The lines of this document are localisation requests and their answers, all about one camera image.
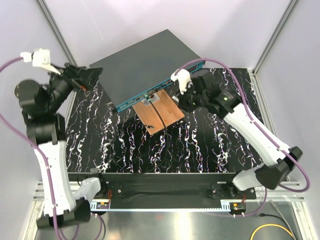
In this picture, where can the silver SFP module plug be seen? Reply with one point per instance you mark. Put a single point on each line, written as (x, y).
(175, 98)

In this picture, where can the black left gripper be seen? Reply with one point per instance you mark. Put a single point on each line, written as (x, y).
(80, 77)

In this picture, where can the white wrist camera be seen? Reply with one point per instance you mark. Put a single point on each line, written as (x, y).
(40, 58)
(183, 77)

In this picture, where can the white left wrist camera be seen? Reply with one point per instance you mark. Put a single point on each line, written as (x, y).
(40, 58)

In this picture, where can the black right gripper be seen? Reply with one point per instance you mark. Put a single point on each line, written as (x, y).
(182, 103)

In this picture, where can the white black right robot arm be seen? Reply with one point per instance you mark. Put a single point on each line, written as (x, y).
(198, 91)

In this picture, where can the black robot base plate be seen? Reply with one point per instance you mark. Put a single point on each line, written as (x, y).
(178, 188)

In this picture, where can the wooden board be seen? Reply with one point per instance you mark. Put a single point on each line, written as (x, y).
(166, 107)

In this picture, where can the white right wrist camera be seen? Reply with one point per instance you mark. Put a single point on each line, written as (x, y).
(183, 77)

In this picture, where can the dark grey network switch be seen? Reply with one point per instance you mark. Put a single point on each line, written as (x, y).
(142, 69)

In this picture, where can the white slotted cable duct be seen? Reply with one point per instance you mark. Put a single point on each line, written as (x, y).
(140, 206)

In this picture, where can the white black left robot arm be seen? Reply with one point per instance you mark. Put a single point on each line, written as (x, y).
(46, 131)

